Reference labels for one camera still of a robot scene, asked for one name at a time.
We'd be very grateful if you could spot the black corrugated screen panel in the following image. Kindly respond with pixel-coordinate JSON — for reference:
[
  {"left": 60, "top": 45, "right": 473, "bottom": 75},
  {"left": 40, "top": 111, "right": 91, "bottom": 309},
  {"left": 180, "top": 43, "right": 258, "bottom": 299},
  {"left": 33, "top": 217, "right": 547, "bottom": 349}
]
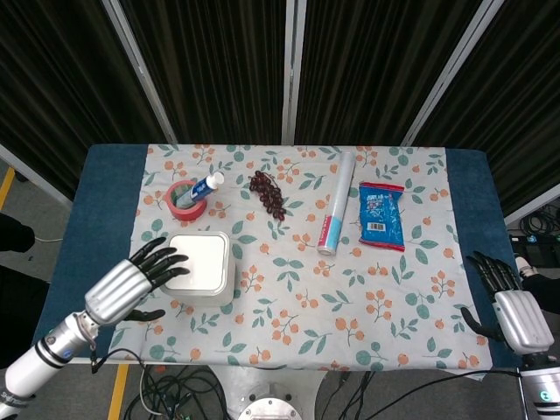
[
  {"left": 415, "top": 0, "right": 560, "bottom": 215},
  {"left": 0, "top": 0, "right": 161, "bottom": 198},
  {"left": 295, "top": 0, "right": 487, "bottom": 147},
  {"left": 118, "top": 0, "right": 288, "bottom": 144}
]

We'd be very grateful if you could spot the black cable bundle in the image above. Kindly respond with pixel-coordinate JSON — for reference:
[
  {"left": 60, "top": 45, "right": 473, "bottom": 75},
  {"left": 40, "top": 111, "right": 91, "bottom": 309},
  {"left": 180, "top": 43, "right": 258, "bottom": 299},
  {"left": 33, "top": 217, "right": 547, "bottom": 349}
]
[{"left": 89, "top": 347, "right": 237, "bottom": 420}]

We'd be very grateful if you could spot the blue white toothpaste tube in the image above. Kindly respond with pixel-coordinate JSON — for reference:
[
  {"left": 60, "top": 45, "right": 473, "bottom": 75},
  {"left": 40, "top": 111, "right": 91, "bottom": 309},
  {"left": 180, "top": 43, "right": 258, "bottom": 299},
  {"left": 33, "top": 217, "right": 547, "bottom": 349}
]
[{"left": 178, "top": 171, "right": 226, "bottom": 208}]

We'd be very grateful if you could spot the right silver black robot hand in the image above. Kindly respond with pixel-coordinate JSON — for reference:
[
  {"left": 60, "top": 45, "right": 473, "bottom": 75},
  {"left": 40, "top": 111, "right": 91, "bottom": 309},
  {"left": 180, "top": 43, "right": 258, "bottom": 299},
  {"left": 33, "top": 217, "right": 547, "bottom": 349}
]
[{"left": 460, "top": 250, "right": 555, "bottom": 356}]

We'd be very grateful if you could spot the red tape roll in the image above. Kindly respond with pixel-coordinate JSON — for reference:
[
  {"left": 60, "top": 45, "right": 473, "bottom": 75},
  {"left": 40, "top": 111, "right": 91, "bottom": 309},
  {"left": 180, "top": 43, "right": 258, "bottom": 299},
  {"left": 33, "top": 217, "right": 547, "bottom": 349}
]
[{"left": 168, "top": 178, "right": 208, "bottom": 222}]

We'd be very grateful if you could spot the white square box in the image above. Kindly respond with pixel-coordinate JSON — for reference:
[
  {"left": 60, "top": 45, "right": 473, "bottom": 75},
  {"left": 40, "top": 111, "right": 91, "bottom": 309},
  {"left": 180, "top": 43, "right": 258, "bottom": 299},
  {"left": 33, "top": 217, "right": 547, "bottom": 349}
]
[{"left": 158, "top": 231, "right": 236, "bottom": 308}]

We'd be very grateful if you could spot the blue snack packet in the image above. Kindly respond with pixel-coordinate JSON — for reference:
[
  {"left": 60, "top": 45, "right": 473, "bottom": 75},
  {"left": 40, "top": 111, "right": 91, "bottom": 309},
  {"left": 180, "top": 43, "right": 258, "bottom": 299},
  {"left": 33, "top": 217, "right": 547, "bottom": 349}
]
[{"left": 358, "top": 181, "right": 406, "bottom": 253}]

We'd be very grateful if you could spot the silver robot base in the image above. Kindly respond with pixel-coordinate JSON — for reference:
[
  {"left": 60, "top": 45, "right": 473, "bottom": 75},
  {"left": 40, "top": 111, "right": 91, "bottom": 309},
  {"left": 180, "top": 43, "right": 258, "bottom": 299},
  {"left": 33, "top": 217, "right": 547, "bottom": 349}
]
[{"left": 208, "top": 365, "right": 351, "bottom": 420}]

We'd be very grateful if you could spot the white plastic wrap roll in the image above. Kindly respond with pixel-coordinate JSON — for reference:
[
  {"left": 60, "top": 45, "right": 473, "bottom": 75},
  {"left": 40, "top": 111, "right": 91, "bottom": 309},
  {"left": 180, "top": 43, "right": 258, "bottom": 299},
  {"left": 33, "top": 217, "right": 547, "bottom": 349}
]
[{"left": 316, "top": 150, "right": 355, "bottom": 256}]

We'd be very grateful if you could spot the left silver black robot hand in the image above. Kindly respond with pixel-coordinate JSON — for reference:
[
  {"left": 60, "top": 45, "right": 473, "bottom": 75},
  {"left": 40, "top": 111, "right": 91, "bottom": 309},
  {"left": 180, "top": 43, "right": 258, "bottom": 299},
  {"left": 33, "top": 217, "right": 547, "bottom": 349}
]
[{"left": 84, "top": 237, "right": 191, "bottom": 328}]

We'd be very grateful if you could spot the blue padded table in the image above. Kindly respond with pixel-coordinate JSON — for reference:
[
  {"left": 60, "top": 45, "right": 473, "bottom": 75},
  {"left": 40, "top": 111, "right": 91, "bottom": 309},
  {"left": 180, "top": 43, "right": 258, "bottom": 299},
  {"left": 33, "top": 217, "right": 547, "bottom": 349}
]
[{"left": 32, "top": 143, "right": 529, "bottom": 374}]

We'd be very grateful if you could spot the dark red grape bunch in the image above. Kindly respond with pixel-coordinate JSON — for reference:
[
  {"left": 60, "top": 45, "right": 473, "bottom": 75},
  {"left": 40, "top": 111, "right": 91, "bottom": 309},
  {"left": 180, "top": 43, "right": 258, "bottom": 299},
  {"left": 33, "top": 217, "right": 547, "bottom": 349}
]
[{"left": 248, "top": 171, "right": 288, "bottom": 221}]

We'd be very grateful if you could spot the floral patterned tablecloth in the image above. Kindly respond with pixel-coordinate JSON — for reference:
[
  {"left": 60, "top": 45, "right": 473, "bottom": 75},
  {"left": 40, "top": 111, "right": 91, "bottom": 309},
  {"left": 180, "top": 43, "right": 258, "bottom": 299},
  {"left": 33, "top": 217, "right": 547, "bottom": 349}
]
[{"left": 105, "top": 143, "right": 494, "bottom": 372}]

